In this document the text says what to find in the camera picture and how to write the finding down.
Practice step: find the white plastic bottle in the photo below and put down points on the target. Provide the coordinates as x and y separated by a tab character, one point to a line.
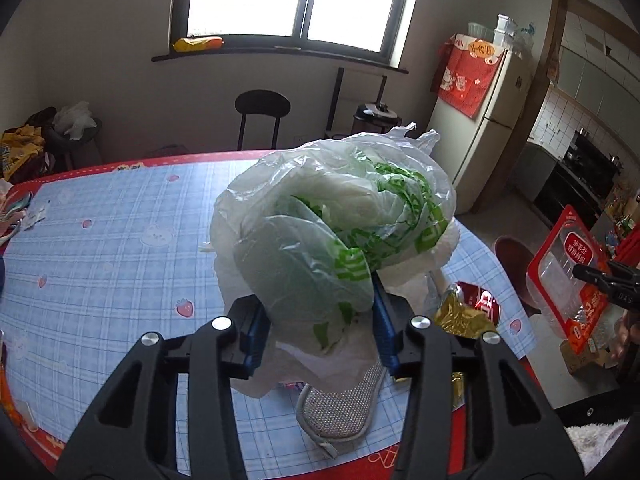
504	30

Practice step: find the black kitchen stove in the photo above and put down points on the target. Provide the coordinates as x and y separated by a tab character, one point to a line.
585	175

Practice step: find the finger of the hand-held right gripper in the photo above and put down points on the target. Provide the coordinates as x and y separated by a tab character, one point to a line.
590	275

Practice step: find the white green-print plastic bag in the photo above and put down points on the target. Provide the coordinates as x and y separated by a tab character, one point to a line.
300	220

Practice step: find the brown cardboard box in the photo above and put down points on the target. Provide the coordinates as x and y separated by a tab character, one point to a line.
585	360

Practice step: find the yellow printed bag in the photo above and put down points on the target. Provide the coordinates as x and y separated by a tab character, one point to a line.
20	152

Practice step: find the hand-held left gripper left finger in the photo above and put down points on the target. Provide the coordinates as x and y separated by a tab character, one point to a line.
257	340

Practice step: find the electric pressure cooker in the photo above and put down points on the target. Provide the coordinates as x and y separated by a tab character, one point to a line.
375	120

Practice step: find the crumpled white plastic bag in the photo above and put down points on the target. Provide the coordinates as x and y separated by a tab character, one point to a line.
75	117

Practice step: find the person's right hand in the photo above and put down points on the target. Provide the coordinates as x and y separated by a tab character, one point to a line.
624	340

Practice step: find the white fleece clothing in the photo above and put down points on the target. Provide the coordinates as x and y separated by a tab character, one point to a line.
595	440

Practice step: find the cream refrigerator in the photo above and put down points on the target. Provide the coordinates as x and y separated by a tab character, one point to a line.
480	150

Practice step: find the grey mesh pad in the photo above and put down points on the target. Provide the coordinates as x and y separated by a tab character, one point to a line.
340	410

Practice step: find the clear plastic container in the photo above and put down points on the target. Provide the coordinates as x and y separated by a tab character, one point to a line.
480	31

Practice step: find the red gold foil wrapper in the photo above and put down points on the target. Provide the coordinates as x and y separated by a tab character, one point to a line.
470	312

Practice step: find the colourful wrappers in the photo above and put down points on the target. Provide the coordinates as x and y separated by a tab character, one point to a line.
15	215

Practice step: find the black folding chair frame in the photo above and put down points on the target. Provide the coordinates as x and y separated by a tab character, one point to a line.
340	100

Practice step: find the brown plastic bin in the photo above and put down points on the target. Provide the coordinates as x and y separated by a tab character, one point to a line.
515	265

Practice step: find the dark round stool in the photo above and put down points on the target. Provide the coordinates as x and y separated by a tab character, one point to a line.
85	147

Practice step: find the blue plaid tablecloth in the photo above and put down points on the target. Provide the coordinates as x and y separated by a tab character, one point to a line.
125	270

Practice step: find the yellow snack packet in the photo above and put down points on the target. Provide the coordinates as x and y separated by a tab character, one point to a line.
197	44

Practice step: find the red printed fridge cloth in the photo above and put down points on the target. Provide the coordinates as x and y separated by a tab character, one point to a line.
465	80

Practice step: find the red clear plastic tray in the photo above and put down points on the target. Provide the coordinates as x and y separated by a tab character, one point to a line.
560	270

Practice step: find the black round-back chair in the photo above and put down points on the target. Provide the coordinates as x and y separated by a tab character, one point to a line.
262	105

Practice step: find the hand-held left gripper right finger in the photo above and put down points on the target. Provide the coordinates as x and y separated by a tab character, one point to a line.
387	340

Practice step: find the dark-framed window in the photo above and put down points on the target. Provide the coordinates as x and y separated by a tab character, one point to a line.
300	0

